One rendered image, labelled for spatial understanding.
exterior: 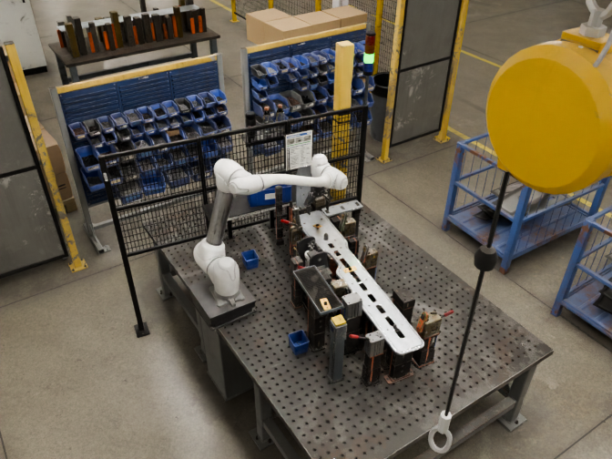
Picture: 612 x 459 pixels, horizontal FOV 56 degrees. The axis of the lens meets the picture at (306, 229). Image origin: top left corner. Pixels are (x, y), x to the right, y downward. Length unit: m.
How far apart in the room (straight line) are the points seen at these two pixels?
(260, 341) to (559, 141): 3.08
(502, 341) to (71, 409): 2.87
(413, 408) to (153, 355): 2.09
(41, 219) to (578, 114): 4.81
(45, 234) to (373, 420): 3.21
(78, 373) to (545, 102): 4.22
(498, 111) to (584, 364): 4.25
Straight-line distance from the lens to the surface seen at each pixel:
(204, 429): 4.06
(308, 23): 6.75
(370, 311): 3.32
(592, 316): 4.97
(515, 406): 4.12
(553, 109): 0.58
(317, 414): 3.21
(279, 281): 3.92
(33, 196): 5.02
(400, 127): 6.69
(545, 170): 0.60
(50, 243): 5.29
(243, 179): 3.25
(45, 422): 4.38
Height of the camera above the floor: 3.32
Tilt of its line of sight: 37 degrees down
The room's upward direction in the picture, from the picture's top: 1 degrees clockwise
